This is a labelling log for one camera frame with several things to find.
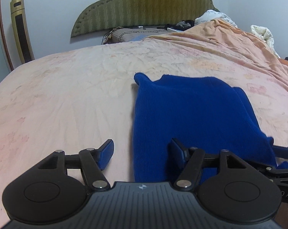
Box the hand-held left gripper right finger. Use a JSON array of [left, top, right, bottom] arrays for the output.
[[167, 138, 251, 192]]

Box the cream white quilt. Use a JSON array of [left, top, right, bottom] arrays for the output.
[[250, 24, 281, 58]]

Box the dark clothes pile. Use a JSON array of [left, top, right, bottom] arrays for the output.
[[165, 20, 196, 31]]

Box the orange blanket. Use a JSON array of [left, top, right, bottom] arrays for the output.
[[146, 19, 288, 91]]

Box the brown striped pillow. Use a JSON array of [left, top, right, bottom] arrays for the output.
[[103, 27, 173, 45]]

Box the pink floral bed sheet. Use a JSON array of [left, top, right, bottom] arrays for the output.
[[0, 38, 288, 229]]

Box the blue knit sweater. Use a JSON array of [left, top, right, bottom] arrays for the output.
[[132, 72, 288, 184]]

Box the olive green padded headboard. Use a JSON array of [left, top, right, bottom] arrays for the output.
[[70, 0, 219, 38]]

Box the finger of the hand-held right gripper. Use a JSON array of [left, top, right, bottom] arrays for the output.
[[254, 162, 288, 180], [272, 145, 288, 159]]

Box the gold tower air conditioner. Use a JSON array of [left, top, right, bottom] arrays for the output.
[[10, 0, 36, 64]]

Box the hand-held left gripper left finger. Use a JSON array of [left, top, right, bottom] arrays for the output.
[[37, 139, 115, 192]]

